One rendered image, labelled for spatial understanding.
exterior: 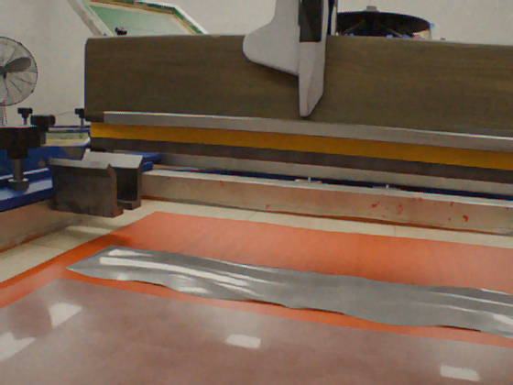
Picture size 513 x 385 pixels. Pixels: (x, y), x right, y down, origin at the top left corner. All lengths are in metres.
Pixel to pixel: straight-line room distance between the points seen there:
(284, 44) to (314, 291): 0.17
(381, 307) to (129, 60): 0.28
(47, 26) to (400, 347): 5.82
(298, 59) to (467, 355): 0.22
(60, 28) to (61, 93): 0.76
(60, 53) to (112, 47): 5.43
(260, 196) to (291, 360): 0.34
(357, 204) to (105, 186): 0.28
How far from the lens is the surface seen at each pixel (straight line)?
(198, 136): 0.38
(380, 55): 0.34
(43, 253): 0.42
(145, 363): 0.25
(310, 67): 0.33
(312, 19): 0.32
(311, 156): 0.36
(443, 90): 0.34
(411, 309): 0.31
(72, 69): 5.72
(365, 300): 0.31
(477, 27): 4.65
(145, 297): 0.32
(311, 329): 0.28
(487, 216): 0.56
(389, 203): 0.54
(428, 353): 0.28
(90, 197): 0.45
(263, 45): 0.34
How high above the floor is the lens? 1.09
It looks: 11 degrees down
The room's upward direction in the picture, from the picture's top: 2 degrees clockwise
